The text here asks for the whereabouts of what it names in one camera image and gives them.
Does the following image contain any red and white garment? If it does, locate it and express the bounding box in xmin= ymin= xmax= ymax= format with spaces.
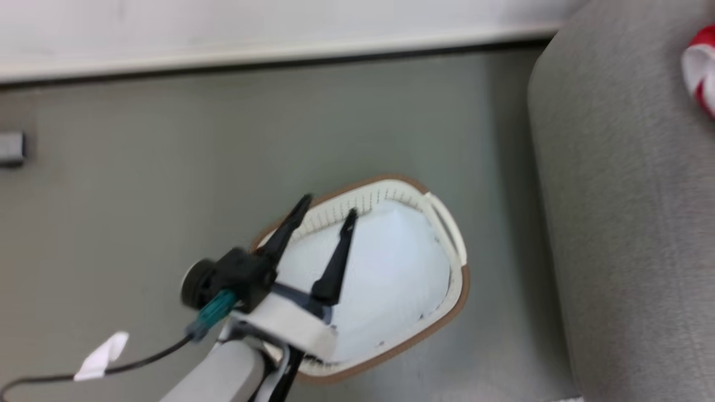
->
xmin=680 ymin=25 xmax=715 ymax=121

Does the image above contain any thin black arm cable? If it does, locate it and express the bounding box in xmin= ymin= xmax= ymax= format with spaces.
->
xmin=271 ymin=346 xmax=306 ymax=402

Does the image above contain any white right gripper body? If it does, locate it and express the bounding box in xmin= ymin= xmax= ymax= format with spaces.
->
xmin=231 ymin=283 xmax=340 ymax=363

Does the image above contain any white basket with brown rim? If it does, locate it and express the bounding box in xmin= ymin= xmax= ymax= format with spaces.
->
xmin=249 ymin=173 xmax=471 ymax=386

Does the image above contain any small grey box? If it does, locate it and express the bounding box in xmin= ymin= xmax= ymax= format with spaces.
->
xmin=0 ymin=131 xmax=27 ymax=168

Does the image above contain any black cable with teal connector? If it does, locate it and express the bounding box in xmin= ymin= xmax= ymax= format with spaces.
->
xmin=0 ymin=289 xmax=239 ymax=398

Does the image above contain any grey fabric sofa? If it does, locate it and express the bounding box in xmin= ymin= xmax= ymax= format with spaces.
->
xmin=527 ymin=0 xmax=715 ymax=402

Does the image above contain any white paper cable tag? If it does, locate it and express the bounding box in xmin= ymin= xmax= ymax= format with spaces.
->
xmin=73 ymin=331 xmax=130 ymax=382

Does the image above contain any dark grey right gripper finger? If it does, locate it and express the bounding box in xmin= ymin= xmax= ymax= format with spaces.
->
xmin=259 ymin=194 xmax=313 ymax=264
xmin=311 ymin=209 xmax=359 ymax=307

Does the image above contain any white and dark baseboard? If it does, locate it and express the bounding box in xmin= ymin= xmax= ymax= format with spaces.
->
xmin=0 ymin=21 xmax=565 ymax=85

